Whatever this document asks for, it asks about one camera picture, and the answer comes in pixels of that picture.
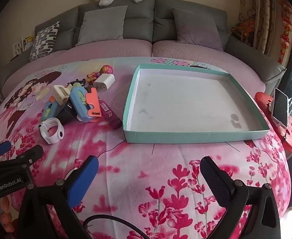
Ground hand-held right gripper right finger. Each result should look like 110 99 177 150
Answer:
200 156 282 239

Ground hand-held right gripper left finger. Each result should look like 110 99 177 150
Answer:
17 156 99 239

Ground white smartwatch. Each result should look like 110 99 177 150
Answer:
38 118 65 145

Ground black charger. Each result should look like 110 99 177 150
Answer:
56 102 78 125

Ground cream hair clip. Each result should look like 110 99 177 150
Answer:
53 85 73 105

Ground magenta tube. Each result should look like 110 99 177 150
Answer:
99 100 122 130

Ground orange toy knife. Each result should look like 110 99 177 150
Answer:
85 88 102 117

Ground teal shallow cardboard box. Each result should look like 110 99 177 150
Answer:
122 64 270 144

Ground white charger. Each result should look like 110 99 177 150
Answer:
94 73 115 92

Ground pink toy pup figure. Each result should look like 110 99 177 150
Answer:
86 65 114 83

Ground printed blanket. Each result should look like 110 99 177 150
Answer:
0 57 289 239

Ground white phone holder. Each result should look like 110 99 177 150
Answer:
269 102 289 130

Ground smartphone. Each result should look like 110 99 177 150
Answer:
272 88 289 130

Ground books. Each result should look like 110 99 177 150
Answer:
13 36 34 55

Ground black white patterned cushion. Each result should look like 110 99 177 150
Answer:
29 21 60 62

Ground pink sofa cover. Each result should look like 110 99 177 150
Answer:
2 38 266 97

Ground light grey cushion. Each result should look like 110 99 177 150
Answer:
76 5 128 46

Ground dark grey cushion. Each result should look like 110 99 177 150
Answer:
171 7 223 52

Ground orange backpack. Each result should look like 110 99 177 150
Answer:
231 17 257 48

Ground red hanging decoration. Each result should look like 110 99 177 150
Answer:
278 0 292 64

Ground beige patterned curtain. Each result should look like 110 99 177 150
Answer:
239 0 283 55

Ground grey sofa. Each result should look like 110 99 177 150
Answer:
0 0 287 97

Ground black cable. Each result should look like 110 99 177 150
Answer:
83 214 149 239

